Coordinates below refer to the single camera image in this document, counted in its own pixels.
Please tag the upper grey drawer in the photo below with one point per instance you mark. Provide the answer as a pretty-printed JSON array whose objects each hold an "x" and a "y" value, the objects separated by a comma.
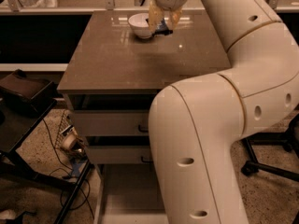
[{"x": 108, "y": 123}]

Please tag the open bottom grey drawer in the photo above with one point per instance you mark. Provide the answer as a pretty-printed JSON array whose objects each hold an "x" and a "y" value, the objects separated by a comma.
[{"x": 129, "y": 194}]

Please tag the wire mesh basket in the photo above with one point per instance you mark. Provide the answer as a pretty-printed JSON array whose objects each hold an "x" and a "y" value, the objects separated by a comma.
[{"x": 66, "y": 127}]

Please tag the black side table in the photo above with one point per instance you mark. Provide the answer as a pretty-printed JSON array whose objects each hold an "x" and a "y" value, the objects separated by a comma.
[{"x": 14, "y": 129}]

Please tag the middle grey drawer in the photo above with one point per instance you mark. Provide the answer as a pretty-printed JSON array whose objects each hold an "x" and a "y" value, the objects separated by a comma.
[{"x": 117, "y": 154}]

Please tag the grey drawer cabinet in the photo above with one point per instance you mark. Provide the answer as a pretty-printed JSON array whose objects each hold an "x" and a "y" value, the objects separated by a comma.
[{"x": 114, "y": 70}]

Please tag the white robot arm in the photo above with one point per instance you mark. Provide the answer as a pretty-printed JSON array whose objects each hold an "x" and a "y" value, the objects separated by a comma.
[{"x": 194, "y": 122}]

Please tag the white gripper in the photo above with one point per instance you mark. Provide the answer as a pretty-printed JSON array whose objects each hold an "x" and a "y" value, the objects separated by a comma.
[{"x": 170, "y": 0}]

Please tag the black drawer handle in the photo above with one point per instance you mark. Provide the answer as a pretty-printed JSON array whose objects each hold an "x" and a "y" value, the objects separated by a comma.
[
  {"x": 144, "y": 160},
  {"x": 143, "y": 129}
]

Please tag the black middle drawer handle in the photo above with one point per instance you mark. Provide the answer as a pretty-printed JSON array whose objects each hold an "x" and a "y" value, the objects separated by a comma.
[{"x": 144, "y": 160}]

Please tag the dark blue rxbar wrapper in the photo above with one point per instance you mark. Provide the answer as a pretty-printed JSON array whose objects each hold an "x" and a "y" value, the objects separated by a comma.
[{"x": 161, "y": 29}]

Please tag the black upper drawer handle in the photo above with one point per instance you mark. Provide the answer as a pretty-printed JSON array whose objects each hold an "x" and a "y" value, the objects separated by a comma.
[{"x": 143, "y": 129}]

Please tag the dark box on table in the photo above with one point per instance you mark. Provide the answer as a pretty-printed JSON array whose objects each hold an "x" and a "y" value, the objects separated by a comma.
[{"x": 27, "y": 96}]

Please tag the roll of tape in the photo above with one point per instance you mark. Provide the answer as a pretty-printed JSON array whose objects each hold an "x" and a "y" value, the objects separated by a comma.
[{"x": 69, "y": 141}]

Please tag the white ceramic bowl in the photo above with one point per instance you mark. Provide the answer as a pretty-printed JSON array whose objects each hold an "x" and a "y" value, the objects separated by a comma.
[{"x": 139, "y": 25}]

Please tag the black chair base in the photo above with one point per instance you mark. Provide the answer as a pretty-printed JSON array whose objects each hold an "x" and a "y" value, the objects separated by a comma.
[{"x": 268, "y": 150}]

